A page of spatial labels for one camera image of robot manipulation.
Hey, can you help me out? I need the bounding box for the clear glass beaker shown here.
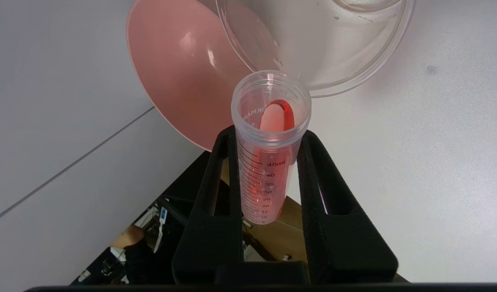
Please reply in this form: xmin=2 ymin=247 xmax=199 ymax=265
xmin=215 ymin=0 xmax=415 ymax=99

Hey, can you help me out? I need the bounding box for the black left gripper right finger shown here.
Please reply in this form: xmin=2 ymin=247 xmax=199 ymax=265
xmin=297 ymin=130 xmax=399 ymax=284

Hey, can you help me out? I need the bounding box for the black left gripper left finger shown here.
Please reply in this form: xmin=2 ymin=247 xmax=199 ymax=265
xmin=172 ymin=126 xmax=245 ymax=284

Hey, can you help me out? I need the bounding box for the person forearm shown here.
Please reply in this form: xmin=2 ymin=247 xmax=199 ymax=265
xmin=110 ymin=225 xmax=146 ymax=249

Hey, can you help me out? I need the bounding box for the pink plastic bowl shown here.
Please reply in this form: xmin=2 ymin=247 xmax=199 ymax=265
xmin=126 ymin=0 xmax=269 ymax=152

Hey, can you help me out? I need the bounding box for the test tube with red pigment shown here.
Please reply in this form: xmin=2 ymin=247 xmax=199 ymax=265
xmin=231 ymin=70 xmax=312 ymax=225

